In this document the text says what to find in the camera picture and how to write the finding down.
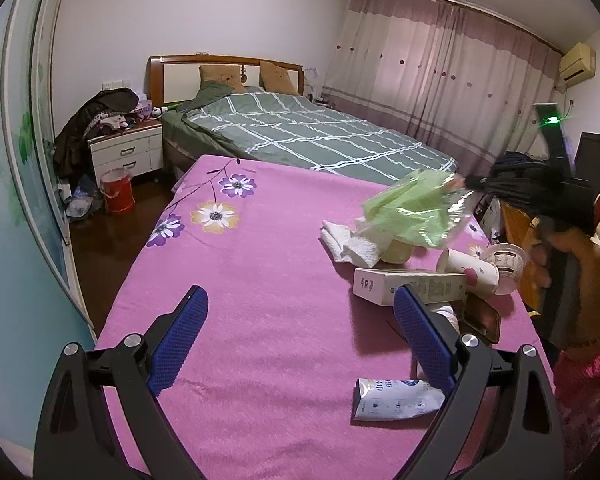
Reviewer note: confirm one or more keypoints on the pink floral cloth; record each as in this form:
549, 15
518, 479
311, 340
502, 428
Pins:
280, 285

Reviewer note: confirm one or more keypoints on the white squeezed tube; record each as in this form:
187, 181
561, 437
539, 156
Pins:
390, 400

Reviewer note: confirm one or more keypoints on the brown pillow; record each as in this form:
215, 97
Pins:
220, 77
279, 77

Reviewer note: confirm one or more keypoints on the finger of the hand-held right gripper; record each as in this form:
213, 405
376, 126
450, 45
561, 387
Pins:
480, 187

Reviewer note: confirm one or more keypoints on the bedside lamp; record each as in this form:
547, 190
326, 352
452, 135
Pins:
313, 82

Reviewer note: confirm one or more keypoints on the small white cap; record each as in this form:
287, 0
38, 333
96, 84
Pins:
445, 317

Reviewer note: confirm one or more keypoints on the purple tissue box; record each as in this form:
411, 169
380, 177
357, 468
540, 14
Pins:
143, 108

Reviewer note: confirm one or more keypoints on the green striped bed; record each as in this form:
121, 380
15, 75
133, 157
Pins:
305, 130

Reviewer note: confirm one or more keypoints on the plastic bags pile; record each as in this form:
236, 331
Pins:
82, 200

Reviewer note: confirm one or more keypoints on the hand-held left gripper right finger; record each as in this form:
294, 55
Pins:
422, 340

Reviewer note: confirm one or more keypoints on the white paper cup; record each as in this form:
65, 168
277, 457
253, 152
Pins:
467, 267

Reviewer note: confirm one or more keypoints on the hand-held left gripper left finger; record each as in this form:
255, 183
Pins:
180, 340

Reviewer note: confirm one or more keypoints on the pink dotted curtain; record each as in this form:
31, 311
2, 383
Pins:
430, 60

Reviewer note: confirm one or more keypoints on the dark clothes pile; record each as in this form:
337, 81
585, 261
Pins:
90, 115

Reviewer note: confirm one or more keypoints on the red bucket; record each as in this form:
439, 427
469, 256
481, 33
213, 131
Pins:
116, 192

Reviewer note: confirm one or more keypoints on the wooden headboard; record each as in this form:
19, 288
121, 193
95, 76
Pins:
180, 67

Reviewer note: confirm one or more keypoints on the round white lidded container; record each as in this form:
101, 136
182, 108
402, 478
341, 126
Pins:
509, 260

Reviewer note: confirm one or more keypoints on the beige air conditioner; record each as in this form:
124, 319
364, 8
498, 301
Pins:
576, 62

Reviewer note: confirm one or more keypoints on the painted wardrobe sliding door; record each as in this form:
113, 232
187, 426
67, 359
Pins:
30, 185

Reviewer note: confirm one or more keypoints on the pale yellow cup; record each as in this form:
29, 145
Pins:
397, 252

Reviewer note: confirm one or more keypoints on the white crumpled tissue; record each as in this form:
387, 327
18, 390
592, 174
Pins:
360, 250

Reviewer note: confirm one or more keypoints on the brown wallet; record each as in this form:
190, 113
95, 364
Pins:
482, 317

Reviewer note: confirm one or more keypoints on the white carton box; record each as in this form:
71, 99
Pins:
380, 285

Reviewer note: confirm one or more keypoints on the white nightstand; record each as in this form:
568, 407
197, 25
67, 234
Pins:
125, 152

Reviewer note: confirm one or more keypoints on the person's right hand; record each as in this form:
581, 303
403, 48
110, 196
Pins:
595, 290

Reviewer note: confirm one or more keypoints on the blue clothes heap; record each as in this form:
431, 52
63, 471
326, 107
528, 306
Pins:
520, 162

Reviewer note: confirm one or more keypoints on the person's right forearm pink sleeve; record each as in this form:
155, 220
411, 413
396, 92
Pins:
590, 400

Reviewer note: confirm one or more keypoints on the green plastic bag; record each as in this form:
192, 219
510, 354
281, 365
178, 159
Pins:
410, 210

